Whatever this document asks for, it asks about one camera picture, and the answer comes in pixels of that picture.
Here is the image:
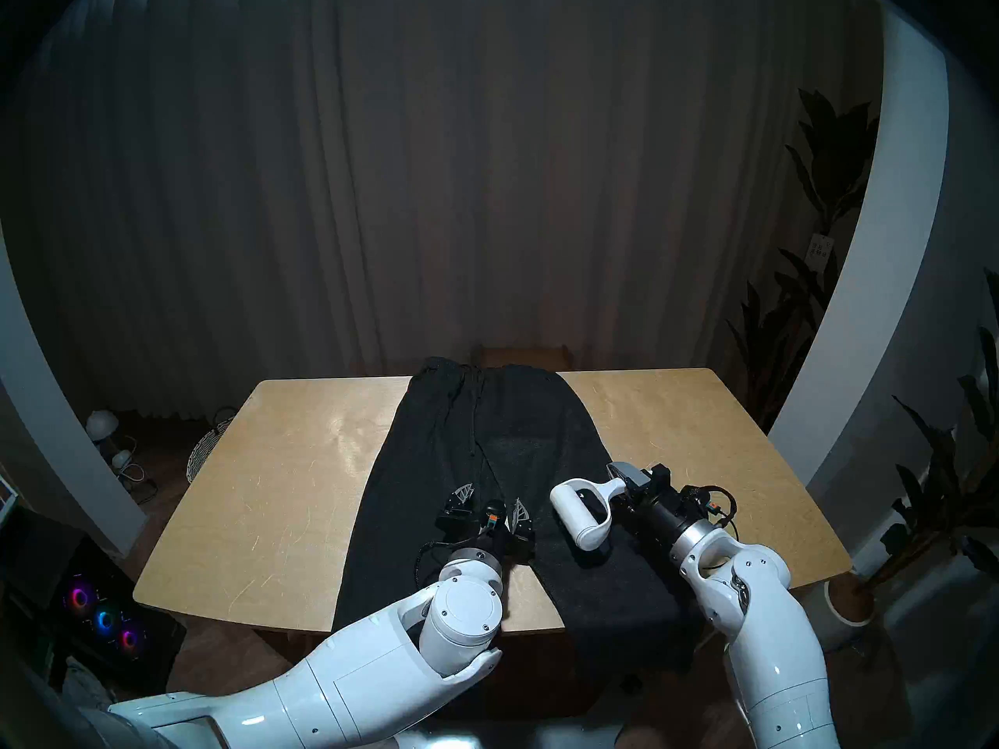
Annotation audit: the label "narrow white arch pillar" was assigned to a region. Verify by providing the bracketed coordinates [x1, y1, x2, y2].
[0, 217, 149, 557]

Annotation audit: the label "dark leafy potted plant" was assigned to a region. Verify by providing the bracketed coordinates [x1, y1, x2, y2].
[859, 268, 999, 592]

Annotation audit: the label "white plant pot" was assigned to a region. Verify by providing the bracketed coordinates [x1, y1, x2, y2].
[826, 576, 876, 625]

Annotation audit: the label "dark grey drawstring pants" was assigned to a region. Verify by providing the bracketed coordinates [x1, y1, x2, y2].
[332, 356, 707, 717]

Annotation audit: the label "white lint roller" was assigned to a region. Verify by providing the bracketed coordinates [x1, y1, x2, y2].
[550, 478, 629, 552]

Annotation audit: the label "long pleated curtain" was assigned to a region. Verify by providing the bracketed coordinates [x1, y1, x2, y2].
[0, 0, 883, 421]

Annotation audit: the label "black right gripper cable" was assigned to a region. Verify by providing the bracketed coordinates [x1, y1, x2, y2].
[687, 486, 738, 534]

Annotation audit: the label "patterned cloth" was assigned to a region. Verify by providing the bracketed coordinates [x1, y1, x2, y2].
[62, 658, 118, 709]

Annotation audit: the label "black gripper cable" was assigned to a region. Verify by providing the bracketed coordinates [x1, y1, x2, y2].
[414, 541, 453, 592]
[687, 486, 738, 534]

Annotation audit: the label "woven wicker basket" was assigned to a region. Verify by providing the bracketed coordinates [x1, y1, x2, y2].
[186, 406, 239, 485]

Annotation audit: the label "wooden table leg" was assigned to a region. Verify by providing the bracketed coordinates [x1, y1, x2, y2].
[256, 629, 317, 666]

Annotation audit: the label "wide white arch pillar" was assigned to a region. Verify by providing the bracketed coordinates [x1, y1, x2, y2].
[769, 6, 949, 487]

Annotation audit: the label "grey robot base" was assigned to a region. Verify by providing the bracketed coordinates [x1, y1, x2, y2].
[398, 720, 625, 749]

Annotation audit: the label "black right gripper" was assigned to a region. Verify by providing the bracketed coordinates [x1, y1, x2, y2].
[606, 463, 708, 546]

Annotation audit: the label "black computer with rgb fans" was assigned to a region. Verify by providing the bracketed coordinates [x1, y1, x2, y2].
[0, 509, 188, 698]

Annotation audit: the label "tall tagged leafy plant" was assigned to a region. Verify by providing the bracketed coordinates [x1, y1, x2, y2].
[726, 88, 881, 432]

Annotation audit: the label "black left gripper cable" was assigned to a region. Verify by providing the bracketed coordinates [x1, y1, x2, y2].
[414, 541, 453, 592]

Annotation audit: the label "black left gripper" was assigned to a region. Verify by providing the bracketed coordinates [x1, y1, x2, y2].
[438, 482, 539, 569]

